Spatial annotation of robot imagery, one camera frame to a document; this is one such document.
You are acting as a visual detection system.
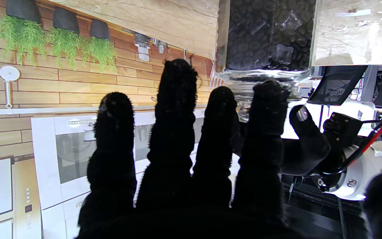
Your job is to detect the glass jar with coffee beans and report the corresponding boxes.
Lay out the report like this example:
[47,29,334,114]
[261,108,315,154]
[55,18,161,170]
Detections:
[215,0,317,85]

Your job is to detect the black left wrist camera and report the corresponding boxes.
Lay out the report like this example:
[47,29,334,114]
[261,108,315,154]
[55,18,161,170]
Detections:
[323,112,363,149]

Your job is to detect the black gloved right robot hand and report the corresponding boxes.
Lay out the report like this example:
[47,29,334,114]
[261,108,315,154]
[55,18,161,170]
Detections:
[76,58,382,239]

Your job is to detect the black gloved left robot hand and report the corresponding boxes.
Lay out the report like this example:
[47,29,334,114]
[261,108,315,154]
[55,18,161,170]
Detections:
[231,105,331,176]

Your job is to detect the printed kitchen backdrop banner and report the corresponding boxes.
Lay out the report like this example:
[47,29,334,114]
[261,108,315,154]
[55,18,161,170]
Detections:
[0,0,244,239]

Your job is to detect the black tilted monitor screen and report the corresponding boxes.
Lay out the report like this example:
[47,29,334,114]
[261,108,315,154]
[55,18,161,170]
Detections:
[306,65,368,106]

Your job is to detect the domed glass jar lid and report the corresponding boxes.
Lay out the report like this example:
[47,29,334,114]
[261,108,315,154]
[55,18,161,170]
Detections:
[220,78,303,123]

